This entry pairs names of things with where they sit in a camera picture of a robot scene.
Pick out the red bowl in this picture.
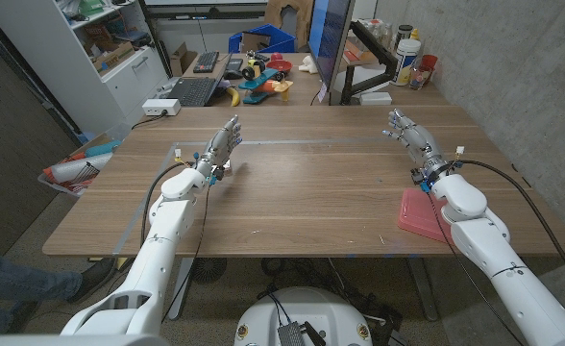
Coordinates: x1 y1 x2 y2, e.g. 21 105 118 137
265 59 294 75

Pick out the white plush toy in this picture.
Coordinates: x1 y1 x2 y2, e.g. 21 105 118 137
297 54 320 75

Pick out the grey table leg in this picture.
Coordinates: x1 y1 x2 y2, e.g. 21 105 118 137
167 257 196 322

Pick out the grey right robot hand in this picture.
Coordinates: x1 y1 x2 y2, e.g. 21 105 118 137
381 107 454 187

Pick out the clear jar with colourful bits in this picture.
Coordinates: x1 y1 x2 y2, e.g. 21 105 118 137
408 64 433 91

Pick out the whiteboard with black frame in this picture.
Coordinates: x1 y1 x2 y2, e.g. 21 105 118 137
140 0 270 22

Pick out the clear plastic floor bin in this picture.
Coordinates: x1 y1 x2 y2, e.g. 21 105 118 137
37 138 123 199

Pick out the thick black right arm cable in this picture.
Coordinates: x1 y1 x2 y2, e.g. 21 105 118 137
453 159 565 301

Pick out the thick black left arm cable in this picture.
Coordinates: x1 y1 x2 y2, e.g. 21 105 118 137
138 161 197 249

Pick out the black lidded jar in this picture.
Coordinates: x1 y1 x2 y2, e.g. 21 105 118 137
396 24 415 50

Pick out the flat white box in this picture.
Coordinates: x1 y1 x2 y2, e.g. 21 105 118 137
358 90 394 107

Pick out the white bubble wrap roll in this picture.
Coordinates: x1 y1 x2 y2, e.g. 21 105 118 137
50 152 116 185

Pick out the brown cardboard cutout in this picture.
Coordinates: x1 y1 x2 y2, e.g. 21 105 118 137
263 0 315 37

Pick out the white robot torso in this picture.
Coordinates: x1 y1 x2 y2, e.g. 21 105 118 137
233 285 375 346

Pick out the white power strip box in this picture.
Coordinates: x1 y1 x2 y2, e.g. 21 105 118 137
141 98 183 117

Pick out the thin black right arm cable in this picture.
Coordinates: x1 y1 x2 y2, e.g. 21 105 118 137
426 190 526 346

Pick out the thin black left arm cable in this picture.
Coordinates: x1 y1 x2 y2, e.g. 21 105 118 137
160 184 212 324

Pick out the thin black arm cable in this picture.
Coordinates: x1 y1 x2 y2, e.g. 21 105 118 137
160 184 212 324
426 190 526 346

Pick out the white canister with label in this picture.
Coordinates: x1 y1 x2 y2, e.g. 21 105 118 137
391 37 423 87

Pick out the black computer monitor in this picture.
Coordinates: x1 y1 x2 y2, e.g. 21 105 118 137
307 0 357 94

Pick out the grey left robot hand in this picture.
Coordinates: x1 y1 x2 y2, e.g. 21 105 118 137
192 113 243 184

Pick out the printed flat cardboard box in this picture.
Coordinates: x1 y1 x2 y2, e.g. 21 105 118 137
91 39 136 74

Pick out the black round fan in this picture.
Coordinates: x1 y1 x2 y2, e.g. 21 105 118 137
189 257 229 285

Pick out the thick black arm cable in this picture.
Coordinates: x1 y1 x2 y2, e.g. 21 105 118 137
453 159 565 301
138 161 197 249

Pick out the black keyboard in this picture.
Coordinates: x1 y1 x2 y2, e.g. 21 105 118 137
192 50 221 75

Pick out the yellow black wheeled toy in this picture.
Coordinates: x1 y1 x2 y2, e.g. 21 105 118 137
241 49 265 82

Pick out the black laptop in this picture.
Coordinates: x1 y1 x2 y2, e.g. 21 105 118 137
166 51 232 109

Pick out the teal foam roll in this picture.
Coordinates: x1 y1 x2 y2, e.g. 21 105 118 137
84 138 123 158

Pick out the person leg in jeans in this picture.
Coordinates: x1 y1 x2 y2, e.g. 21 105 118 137
0 246 118 335

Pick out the grey finned module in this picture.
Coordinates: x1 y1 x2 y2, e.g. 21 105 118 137
276 322 308 346

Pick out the white storage cabinet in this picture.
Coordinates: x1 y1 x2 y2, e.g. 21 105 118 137
0 0 169 136

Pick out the blue plastic bin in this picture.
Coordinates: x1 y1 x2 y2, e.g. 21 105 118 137
227 23 298 55

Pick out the brown cardboard box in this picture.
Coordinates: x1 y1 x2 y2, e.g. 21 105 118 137
168 41 199 78

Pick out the red cup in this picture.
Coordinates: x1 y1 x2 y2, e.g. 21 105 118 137
419 53 439 74

